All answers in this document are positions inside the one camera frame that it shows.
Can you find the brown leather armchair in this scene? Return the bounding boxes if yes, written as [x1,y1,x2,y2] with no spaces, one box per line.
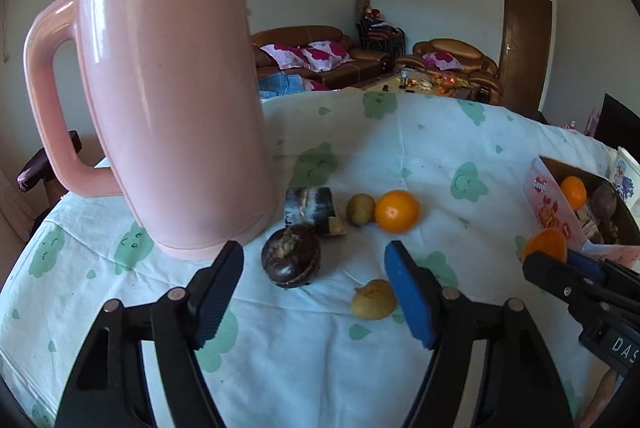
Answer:
[397,38,501,106]

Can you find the person's right forearm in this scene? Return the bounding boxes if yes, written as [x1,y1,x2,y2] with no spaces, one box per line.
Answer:
[582,365,632,428]

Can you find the blue plaid blanket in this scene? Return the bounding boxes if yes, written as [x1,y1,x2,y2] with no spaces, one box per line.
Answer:
[257,70,306,98]

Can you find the stacked dark chairs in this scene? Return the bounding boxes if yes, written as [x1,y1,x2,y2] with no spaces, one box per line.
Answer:
[356,15,405,57]

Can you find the magenta floral blanket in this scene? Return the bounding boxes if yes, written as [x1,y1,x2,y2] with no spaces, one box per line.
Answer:
[300,78,343,92]

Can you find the magenta floral pillow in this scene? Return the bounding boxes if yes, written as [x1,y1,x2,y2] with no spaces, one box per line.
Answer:
[422,52,465,72]
[300,40,353,72]
[261,42,313,71]

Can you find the cardboard snack box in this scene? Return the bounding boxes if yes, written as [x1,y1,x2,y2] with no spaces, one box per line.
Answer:
[521,155,640,266]

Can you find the brown leather sofa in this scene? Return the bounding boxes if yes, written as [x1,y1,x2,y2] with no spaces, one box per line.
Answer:
[250,25,392,91]

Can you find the orange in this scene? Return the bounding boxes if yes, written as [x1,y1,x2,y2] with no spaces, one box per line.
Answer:
[375,189,422,233]
[522,228,569,263]
[559,176,588,211]

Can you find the pile of snacks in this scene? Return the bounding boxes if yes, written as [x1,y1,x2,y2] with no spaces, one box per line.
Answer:
[400,72,471,96]

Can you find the black television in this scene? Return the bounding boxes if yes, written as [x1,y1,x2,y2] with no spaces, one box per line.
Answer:
[597,92,640,153]

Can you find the wooden coffee table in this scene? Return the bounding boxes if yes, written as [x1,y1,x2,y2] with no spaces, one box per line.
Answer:
[345,68,481,101]

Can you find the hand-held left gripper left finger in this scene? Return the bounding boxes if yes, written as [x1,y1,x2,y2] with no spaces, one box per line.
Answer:
[54,240,246,428]

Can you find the small yellow fruit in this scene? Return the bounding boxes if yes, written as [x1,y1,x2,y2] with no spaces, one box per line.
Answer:
[351,279,398,321]

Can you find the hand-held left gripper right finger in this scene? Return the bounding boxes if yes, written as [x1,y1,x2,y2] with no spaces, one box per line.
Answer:
[383,240,573,428]

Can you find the purple passion fruit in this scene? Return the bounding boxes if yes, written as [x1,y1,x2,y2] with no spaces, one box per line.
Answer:
[590,184,621,221]

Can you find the pink electric kettle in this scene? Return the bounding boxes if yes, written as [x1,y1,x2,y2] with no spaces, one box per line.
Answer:
[22,0,281,261]

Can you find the white lidded cartoon mug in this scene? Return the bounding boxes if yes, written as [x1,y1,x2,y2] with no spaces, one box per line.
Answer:
[610,147,640,213]

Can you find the dark wooden chair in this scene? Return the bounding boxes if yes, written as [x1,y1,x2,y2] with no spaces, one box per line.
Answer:
[16,130,83,253]

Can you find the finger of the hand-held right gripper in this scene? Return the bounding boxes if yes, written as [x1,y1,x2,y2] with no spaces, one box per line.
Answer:
[566,249,640,297]
[522,252,608,309]

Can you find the white green printed tablecloth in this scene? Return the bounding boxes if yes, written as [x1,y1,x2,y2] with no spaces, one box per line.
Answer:
[0,90,640,428]

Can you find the dark snack packet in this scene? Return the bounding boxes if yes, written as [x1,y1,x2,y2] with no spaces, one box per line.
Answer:
[283,186,337,227]

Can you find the brown wooden door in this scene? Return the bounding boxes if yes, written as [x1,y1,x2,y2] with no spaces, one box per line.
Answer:
[500,0,554,113]

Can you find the brown green kiwi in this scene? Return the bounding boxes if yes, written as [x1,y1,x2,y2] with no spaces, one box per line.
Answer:
[346,193,377,227]

